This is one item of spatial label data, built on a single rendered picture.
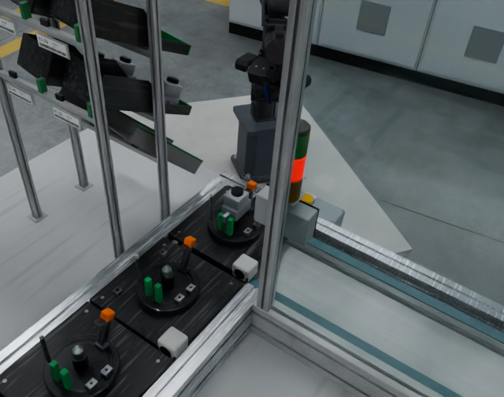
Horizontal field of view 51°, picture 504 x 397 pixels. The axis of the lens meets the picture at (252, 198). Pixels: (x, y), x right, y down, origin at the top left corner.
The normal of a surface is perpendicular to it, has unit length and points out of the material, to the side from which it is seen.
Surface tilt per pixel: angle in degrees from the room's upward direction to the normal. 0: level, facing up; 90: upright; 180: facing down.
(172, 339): 0
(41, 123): 0
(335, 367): 90
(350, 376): 90
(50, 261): 0
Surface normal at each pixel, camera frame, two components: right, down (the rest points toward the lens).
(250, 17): -0.44, 0.57
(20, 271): 0.06, -0.75
